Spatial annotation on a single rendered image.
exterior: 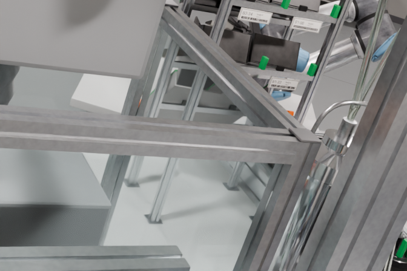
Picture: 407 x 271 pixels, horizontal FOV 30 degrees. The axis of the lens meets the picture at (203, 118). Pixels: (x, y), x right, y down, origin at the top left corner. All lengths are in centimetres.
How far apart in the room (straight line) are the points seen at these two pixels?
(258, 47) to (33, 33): 118
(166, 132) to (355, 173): 23
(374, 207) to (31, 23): 42
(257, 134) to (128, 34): 18
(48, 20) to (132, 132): 14
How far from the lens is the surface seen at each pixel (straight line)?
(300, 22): 185
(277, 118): 92
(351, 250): 91
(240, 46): 187
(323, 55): 194
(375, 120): 85
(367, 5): 273
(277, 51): 194
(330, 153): 123
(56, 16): 79
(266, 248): 96
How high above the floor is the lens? 187
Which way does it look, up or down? 23 degrees down
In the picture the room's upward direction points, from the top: 19 degrees clockwise
